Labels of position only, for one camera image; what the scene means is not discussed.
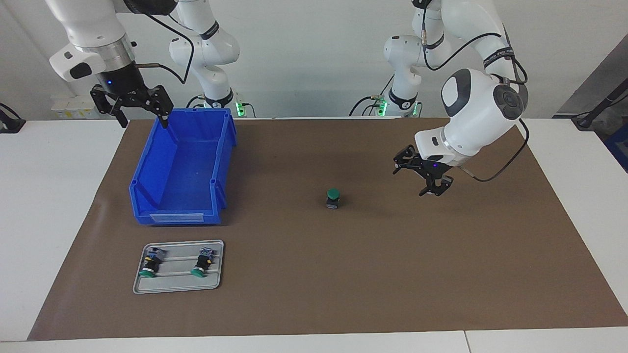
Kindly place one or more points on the blue plastic storage bin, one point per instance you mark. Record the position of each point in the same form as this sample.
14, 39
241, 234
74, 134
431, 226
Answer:
186, 171

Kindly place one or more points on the black stand pole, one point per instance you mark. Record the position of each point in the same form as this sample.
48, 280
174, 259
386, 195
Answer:
596, 110

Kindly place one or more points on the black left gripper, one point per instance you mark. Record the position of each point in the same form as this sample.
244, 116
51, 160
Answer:
434, 169

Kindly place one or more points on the white cardboard box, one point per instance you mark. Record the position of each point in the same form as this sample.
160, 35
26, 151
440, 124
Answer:
68, 109

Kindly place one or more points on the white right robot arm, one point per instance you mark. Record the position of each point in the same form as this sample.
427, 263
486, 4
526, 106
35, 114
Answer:
93, 29

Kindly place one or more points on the green push button switch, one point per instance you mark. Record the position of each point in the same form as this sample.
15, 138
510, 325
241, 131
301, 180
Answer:
203, 264
333, 194
150, 264

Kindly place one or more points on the green lit base connector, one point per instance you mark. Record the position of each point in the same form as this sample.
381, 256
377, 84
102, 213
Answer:
381, 107
240, 108

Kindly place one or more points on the blue crate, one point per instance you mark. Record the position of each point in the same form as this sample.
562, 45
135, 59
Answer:
619, 152

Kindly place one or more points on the black clamp mount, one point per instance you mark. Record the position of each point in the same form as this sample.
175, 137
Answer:
10, 122

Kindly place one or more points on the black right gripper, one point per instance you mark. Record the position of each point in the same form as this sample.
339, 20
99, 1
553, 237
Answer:
121, 82

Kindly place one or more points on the brown table mat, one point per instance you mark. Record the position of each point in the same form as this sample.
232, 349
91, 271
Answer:
392, 284

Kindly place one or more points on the grey metal tray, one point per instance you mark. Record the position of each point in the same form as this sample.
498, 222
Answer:
176, 285

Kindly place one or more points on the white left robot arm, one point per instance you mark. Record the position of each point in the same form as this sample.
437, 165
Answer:
471, 122

